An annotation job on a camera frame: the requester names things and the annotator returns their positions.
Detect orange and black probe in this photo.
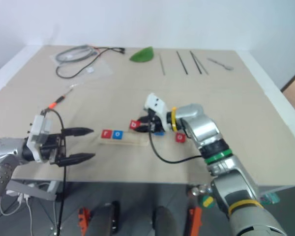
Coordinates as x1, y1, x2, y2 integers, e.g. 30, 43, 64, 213
49, 89, 74, 110

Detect shiny metal knob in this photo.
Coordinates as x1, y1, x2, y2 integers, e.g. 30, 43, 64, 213
189, 185, 211, 197

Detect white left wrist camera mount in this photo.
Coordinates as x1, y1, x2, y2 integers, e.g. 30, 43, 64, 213
26, 114, 55, 164

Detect wooden letter tray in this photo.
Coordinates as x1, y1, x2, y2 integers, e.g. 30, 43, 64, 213
97, 132, 148, 148

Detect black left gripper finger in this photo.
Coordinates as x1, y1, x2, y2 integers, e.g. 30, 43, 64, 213
62, 127, 94, 137
59, 152, 96, 168

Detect coiled gray cable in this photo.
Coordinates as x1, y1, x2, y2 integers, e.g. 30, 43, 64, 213
55, 45, 99, 66

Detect green and yellow round knob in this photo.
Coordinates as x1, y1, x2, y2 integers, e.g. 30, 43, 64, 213
198, 195, 215, 208

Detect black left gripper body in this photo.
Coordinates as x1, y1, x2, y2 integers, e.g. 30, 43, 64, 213
38, 132, 68, 168

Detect orange and black clamp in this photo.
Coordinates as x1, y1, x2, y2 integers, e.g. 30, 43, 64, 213
184, 206, 203, 236
77, 207, 92, 236

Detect thin black stick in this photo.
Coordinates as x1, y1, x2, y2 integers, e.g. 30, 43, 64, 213
189, 50, 203, 75
193, 54, 209, 75
176, 50, 189, 75
158, 54, 166, 75

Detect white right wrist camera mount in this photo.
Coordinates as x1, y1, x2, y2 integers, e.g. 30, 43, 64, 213
143, 93, 170, 131

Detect thin black cable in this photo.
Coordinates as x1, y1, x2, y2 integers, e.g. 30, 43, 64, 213
56, 46, 126, 79

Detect gray metal table frame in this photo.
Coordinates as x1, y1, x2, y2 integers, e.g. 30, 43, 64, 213
5, 180, 59, 202

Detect clear plastic bag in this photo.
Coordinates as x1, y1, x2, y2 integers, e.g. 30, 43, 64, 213
50, 48, 114, 80

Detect green leaf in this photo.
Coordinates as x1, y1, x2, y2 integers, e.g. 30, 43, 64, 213
129, 46, 155, 63

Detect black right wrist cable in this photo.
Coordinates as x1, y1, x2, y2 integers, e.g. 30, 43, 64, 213
148, 131, 203, 164

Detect dark rounded shape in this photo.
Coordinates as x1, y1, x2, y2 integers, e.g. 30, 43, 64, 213
92, 201, 120, 236
151, 206, 177, 236

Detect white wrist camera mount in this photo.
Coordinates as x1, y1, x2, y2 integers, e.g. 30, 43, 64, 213
26, 114, 55, 164
143, 93, 170, 131

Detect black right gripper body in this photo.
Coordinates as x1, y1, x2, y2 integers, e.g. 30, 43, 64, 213
145, 111, 167, 135

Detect white cable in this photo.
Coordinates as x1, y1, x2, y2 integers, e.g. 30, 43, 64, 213
0, 193, 36, 236

